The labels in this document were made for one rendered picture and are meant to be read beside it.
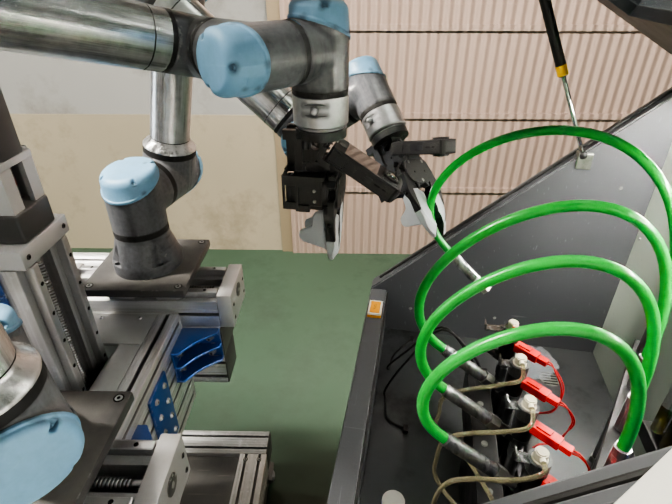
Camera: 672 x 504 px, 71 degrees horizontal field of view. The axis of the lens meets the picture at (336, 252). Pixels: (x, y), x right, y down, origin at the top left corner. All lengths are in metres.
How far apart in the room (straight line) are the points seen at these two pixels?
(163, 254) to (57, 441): 0.61
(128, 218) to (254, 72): 0.58
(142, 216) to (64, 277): 0.19
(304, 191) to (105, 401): 0.45
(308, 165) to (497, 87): 2.25
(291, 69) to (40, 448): 0.46
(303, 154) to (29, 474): 0.48
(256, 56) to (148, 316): 0.74
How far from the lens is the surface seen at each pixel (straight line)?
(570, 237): 1.11
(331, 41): 0.61
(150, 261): 1.08
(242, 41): 0.54
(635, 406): 0.60
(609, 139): 0.74
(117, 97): 3.08
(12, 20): 0.58
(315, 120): 0.63
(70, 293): 1.00
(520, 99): 2.91
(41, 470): 0.58
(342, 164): 0.65
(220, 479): 1.72
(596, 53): 3.00
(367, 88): 0.91
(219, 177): 3.03
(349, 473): 0.80
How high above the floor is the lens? 1.61
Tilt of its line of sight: 31 degrees down
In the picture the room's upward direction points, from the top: straight up
